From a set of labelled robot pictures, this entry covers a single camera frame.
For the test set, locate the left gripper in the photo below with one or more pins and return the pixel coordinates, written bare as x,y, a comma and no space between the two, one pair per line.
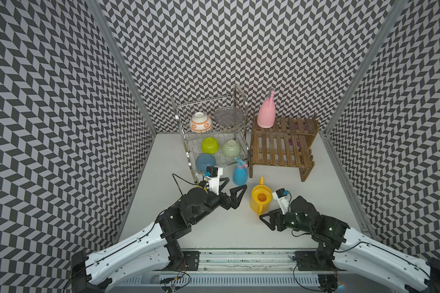
233,201

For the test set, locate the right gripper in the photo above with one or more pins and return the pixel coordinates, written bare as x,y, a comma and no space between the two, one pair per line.
278,215

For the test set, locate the blue spray bottle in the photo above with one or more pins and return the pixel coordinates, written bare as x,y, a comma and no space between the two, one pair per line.
240,174

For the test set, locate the yellow watering can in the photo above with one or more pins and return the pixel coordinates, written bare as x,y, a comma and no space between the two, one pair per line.
261,197

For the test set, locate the pink spray bottle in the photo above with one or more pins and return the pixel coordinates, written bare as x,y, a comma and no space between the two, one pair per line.
267,113

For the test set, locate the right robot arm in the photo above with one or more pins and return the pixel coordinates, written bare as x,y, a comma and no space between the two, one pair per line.
345,248

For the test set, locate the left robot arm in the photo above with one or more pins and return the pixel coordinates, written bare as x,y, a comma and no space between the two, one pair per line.
170,225

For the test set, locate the wooden slatted shelf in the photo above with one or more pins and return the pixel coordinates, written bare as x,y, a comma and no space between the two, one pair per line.
286,144

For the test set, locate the yellow spray bottle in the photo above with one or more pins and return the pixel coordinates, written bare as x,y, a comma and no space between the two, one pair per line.
203,183

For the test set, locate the blue bowl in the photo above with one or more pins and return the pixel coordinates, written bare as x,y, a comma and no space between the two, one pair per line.
203,161

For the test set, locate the pale green bowl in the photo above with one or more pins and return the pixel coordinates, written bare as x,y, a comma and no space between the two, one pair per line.
231,148

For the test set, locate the lime green bowl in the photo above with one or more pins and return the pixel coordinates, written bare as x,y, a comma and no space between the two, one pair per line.
210,145

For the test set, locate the metal dish rack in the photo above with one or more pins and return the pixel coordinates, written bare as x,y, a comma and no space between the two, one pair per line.
192,140

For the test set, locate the white orange patterned bowl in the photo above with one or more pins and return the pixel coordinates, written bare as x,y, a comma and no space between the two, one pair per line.
200,122

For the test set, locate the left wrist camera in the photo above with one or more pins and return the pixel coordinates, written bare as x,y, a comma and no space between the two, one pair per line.
212,176

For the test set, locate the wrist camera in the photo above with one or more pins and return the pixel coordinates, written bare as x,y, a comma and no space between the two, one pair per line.
284,198
212,176

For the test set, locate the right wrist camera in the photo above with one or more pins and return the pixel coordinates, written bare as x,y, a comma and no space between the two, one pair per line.
284,198

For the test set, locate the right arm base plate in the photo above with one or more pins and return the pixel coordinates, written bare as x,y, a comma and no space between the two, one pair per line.
307,261

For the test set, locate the aluminium front rail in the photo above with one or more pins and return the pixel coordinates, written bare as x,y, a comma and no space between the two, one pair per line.
242,258

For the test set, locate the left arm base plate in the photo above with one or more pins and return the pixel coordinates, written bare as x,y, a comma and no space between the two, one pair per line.
190,261

